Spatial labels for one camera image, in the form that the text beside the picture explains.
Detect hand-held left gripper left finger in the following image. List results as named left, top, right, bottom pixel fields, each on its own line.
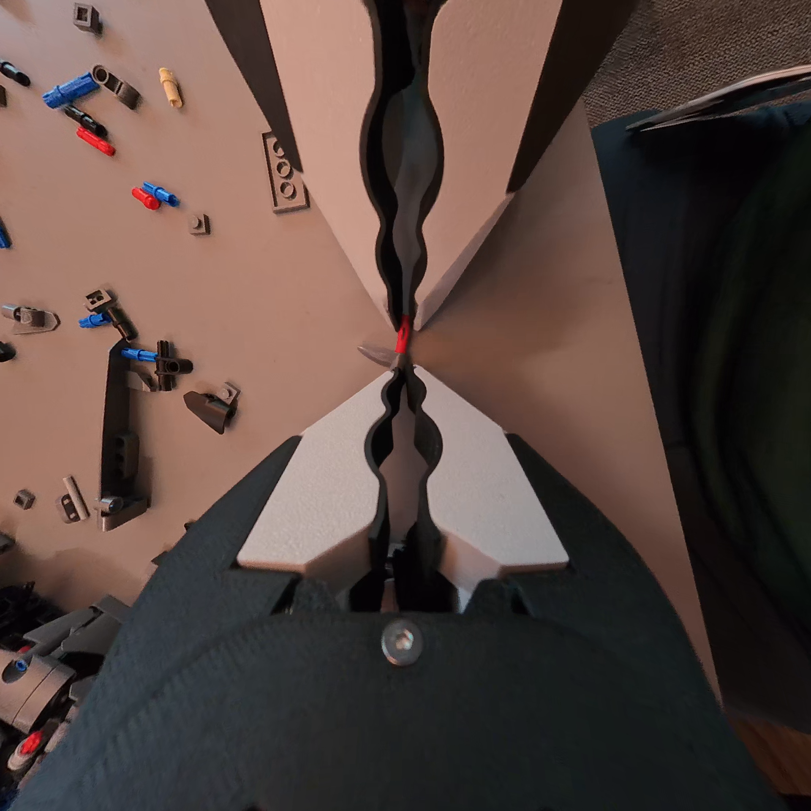
left=237, top=369, right=406, bottom=612

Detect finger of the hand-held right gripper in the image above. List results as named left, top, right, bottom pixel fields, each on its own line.
left=260, top=0, right=404, bottom=318
left=413, top=0, right=565, bottom=332

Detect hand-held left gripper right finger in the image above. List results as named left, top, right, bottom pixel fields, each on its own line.
left=405, top=366, right=570, bottom=612

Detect grey pointed lego fin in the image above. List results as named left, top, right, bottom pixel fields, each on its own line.
left=356, top=343, right=407, bottom=370

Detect lego car model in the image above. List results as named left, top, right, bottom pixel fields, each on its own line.
left=0, top=531, right=198, bottom=788

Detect dark grey holed lego plate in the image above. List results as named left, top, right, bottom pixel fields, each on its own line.
left=260, top=131, right=312, bottom=215

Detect dark grey lego fin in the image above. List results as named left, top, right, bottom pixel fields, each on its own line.
left=182, top=381, right=242, bottom=436

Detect black lego connector blue pin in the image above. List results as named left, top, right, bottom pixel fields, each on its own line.
left=120, top=340, right=195, bottom=393

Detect long dark grey lego beam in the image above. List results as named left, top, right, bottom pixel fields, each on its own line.
left=98, top=338, right=160, bottom=532

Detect white lego bar piece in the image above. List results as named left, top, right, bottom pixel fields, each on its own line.
left=55, top=474, right=91, bottom=525

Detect scattered small lego pieces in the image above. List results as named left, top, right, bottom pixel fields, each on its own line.
left=0, top=3, right=214, bottom=343

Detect grey lego wing piece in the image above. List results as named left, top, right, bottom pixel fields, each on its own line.
left=0, top=303, right=62, bottom=336

